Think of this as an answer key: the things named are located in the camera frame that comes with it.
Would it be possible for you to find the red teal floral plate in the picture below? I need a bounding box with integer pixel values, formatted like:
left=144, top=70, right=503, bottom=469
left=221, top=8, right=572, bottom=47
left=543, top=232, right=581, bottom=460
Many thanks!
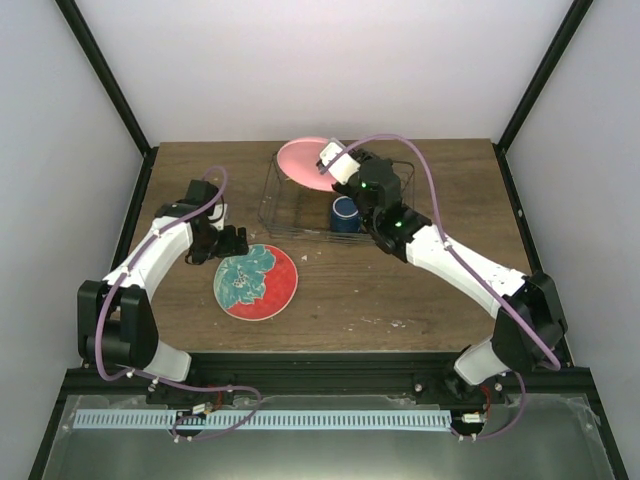
left=213, top=244, right=299, bottom=322

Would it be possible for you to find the black wire dish rack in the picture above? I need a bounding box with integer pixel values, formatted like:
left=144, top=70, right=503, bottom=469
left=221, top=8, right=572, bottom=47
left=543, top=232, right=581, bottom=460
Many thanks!
left=256, top=149, right=418, bottom=245

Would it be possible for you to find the pink red plate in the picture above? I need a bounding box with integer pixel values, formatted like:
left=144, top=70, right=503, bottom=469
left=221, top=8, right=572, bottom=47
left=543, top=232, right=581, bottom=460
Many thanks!
left=276, top=137, right=336, bottom=192

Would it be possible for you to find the dark blue mug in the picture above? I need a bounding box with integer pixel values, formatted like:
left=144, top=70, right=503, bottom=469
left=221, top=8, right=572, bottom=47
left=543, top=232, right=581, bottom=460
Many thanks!
left=329, top=196, right=361, bottom=234

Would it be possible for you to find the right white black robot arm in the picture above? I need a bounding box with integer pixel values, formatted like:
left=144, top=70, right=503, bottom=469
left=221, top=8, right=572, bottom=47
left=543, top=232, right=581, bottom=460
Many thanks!
left=318, top=155, right=567, bottom=403

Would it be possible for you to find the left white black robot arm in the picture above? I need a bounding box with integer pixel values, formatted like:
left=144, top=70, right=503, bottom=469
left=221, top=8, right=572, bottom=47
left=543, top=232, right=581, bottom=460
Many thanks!
left=77, top=179, right=248, bottom=404

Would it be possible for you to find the light blue slotted strip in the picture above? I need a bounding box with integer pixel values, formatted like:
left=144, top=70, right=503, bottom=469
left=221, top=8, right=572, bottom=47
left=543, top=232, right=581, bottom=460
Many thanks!
left=72, top=409, right=452, bottom=432

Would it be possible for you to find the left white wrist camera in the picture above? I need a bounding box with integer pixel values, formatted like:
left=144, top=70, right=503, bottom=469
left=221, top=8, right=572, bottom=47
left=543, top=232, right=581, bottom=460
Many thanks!
left=208, top=202, right=228, bottom=231

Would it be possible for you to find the black aluminium frame rail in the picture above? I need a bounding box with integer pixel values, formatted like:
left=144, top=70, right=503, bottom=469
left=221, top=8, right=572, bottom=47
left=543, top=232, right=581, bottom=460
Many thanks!
left=58, top=349, right=596, bottom=401

